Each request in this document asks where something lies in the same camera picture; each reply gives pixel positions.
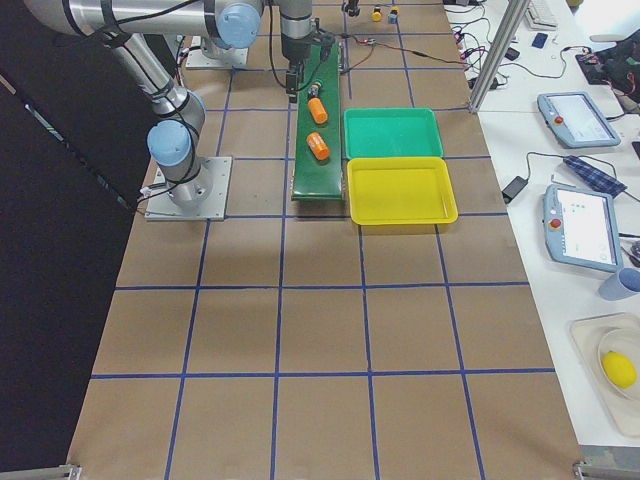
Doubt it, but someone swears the plaid cloth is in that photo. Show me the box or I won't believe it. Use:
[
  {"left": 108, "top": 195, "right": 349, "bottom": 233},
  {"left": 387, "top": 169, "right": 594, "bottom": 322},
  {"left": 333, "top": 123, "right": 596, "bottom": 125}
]
[{"left": 563, "top": 155, "right": 627, "bottom": 198}]

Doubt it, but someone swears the green conveyor belt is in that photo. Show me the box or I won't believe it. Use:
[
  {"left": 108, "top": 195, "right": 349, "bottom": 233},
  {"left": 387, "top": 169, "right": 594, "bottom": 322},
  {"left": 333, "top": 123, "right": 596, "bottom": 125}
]
[{"left": 291, "top": 43, "right": 343, "bottom": 201}]

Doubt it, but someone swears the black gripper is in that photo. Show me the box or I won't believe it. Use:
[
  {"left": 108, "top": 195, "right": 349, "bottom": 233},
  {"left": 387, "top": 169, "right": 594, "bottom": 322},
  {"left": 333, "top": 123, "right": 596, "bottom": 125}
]
[{"left": 280, "top": 18, "right": 335, "bottom": 103}]

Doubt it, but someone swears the yellow push button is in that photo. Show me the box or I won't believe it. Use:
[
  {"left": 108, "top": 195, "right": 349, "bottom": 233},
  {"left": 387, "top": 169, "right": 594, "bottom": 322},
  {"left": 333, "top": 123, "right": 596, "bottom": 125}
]
[
  {"left": 371, "top": 6, "right": 382, "bottom": 22},
  {"left": 387, "top": 9, "right": 399, "bottom": 24}
]

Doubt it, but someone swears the yellow push button upper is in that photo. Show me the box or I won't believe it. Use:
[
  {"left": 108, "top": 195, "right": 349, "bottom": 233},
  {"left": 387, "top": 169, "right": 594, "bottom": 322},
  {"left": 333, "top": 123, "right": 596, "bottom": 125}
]
[{"left": 371, "top": 6, "right": 382, "bottom": 22}]

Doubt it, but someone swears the plain orange cylinder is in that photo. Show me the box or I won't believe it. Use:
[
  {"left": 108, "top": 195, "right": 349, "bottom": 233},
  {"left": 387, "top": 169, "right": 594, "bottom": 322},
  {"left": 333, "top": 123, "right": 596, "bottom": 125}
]
[{"left": 307, "top": 97, "right": 329, "bottom": 125}]

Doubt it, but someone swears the far teach pendant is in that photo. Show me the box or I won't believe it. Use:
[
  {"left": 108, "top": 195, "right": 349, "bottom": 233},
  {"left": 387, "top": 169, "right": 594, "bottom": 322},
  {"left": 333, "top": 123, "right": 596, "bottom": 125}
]
[{"left": 536, "top": 91, "right": 621, "bottom": 149}]

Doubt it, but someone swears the green plastic tray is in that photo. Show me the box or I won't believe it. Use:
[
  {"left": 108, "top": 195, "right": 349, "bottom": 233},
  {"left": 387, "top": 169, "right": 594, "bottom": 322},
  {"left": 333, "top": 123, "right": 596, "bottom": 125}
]
[{"left": 343, "top": 108, "right": 444, "bottom": 159}]

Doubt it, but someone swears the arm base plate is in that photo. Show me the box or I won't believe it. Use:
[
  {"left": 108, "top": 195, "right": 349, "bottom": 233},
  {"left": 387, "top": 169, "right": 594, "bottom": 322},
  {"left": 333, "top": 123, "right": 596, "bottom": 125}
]
[
  {"left": 185, "top": 37, "right": 249, "bottom": 70},
  {"left": 144, "top": 157, "right": 233, "bottom": 221}
]

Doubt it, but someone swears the red black power wire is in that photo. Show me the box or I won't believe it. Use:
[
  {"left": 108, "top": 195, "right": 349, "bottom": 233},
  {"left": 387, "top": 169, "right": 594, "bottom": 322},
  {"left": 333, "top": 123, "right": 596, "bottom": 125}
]
[{"left": 344, "top": 32, "right": 471, "bottom": 66}]

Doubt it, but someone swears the yellow push button lower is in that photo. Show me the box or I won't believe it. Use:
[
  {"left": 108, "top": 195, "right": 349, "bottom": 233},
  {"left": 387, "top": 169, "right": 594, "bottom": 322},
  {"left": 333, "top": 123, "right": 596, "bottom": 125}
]
[{"left": 387, "top": 9, "right": 399, "bottom": 24}]

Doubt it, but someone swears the black power adapter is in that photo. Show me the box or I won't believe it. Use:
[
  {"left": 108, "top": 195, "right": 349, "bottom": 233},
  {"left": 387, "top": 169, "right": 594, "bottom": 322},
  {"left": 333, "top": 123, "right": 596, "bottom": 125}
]
[{"left": 501, "top": 176, "right": 529, "bottom": 204}]

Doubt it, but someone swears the blue cup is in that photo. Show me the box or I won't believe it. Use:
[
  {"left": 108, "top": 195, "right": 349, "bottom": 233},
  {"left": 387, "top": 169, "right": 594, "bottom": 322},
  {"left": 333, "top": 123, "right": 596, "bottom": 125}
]
[{"left": 598, "top": 268, "right": 640, "bottom": 301}]

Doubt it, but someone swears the yellow plastic tray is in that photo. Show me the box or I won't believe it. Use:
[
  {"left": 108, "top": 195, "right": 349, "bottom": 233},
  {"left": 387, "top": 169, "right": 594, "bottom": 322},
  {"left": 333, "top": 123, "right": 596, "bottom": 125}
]
[{"left": 347, "top": 157, "right": 458, "bottom": 226}]

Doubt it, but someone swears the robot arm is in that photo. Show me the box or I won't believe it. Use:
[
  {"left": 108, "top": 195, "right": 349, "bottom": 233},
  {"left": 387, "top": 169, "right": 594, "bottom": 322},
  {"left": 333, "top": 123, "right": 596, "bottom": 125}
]
[
  {"left": 25, "top": 1, "right": 263, "bottom": 215},
  {"left": 203, "top": 1, "right": 335, "bottom": 103}
]

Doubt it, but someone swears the aluminium frame post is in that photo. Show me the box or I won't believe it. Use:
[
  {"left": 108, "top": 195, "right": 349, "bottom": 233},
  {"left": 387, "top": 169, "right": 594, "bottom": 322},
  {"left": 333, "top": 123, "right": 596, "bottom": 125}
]
[{"left": 469, "top": 0, "right": 529, "bottom": 113}]

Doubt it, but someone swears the beige tray with bowl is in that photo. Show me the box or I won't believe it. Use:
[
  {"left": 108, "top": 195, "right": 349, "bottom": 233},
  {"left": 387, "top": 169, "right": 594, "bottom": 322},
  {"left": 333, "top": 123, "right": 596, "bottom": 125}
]
[{"left": 570, "top": 313, "right": 639, "bottom": 438}]

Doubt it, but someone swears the teach pendant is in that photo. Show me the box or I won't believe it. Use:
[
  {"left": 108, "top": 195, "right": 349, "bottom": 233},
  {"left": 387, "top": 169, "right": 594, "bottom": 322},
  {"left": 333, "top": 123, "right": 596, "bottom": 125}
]
[
  {"left": 536, "top": 91, "right": 621, "bottom": 149},
  {"left": 543, "top": 184, "right": 623, "bottom": 273}
]

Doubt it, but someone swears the yellow lemon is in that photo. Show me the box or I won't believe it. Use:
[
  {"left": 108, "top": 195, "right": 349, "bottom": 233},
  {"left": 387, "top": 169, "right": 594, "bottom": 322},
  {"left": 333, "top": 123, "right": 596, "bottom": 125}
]
[{"left": 601, "top": 351, "right": 637, "bottom": 389}]

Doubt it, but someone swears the orange cylinder with white text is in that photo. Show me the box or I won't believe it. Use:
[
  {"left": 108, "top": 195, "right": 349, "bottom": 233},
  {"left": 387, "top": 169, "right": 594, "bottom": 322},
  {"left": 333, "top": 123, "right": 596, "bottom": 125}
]
[{"left": 306, "top": 131, "right": 330, "bottom": 162}]

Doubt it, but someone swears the near teach pendant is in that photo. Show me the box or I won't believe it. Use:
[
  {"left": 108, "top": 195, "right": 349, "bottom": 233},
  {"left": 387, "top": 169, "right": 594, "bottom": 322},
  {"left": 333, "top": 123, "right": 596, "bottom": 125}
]
[{"left": 543, "top": 184, "right": 623, "bottom": 273}]

